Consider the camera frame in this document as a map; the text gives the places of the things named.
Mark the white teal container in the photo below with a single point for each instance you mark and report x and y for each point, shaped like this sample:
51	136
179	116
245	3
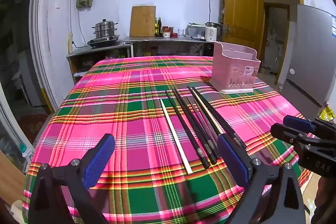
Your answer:
26	151

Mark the clear drinking glass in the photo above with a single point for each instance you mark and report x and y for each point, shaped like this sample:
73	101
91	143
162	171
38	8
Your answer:
180	33

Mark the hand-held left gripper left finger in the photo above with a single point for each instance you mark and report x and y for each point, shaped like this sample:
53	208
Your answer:
99	158

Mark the grey refrigerator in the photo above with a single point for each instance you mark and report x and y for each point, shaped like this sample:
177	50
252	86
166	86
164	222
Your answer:
309	56

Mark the pink plastic utensil holder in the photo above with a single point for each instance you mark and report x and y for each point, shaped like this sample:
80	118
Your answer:
233	71

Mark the steel steamer pot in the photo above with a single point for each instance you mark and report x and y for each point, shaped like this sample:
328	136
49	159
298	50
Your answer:
104	29

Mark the wooden door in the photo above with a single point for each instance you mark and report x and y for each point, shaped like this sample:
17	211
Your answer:
242	11

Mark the person's right forearm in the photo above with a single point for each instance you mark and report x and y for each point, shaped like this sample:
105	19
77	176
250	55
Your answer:
325	200

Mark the light wooden chopstick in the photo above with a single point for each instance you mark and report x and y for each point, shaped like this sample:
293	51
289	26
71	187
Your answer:
210	116
176	136

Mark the red lidded labelled jar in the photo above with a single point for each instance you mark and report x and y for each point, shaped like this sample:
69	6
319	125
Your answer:
166	33

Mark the white electric kettle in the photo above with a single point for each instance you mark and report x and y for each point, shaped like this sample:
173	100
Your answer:
211	32

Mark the slim grey chopstick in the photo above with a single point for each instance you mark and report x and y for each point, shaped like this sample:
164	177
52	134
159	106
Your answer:
198	121
206	124

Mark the black chopstick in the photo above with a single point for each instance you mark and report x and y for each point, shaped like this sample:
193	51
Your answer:
186	129
193	94
218	116
194	125

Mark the wooden cutting board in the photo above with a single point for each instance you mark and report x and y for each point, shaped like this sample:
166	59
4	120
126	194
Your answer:
143	21

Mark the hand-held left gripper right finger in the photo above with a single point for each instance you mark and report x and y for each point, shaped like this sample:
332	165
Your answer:
233	158

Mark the beige power strip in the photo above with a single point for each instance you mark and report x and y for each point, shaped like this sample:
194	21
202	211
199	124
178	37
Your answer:
70	43

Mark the tall steel shelf table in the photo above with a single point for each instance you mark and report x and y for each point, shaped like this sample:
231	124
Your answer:
168	41

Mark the gas stove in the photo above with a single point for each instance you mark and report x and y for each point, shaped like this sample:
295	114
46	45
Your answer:
103	41

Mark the low steel shelf table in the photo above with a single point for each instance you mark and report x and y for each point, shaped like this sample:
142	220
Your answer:
99	52

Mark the pink plaid tablecloth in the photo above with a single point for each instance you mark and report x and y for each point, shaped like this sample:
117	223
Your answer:
118	108

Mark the yellow snack bag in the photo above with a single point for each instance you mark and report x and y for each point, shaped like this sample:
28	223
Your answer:
326	113

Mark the dark oil bottle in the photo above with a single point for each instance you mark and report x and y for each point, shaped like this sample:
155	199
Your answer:
156	27

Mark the red tin can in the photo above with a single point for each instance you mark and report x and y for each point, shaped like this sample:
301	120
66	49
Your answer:
174	35

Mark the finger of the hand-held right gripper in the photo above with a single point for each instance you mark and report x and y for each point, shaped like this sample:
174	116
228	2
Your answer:
286	133
299	123

